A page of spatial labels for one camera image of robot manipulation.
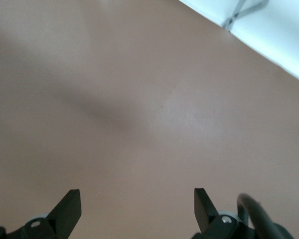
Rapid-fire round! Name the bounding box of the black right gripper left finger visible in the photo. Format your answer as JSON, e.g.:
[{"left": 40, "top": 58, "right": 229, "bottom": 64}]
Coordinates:
[{"left": 4, "top": 189, "right": 82, "bottom": 239}]

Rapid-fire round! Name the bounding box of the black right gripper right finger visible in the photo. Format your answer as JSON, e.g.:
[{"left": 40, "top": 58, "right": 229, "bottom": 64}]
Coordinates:
[{"left": 191, "top": 188, "right": 250, "bottom": 239}]

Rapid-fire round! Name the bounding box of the brown table mat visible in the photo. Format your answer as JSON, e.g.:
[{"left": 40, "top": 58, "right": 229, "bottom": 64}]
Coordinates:
[{"left": 0, "top": 0, "right": 299, "bottom": 239}]

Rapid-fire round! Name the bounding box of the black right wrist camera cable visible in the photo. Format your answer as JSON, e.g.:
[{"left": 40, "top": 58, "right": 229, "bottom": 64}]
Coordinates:
[{"left": 236, "top": 193, "right": 294, "bottom": 239}]

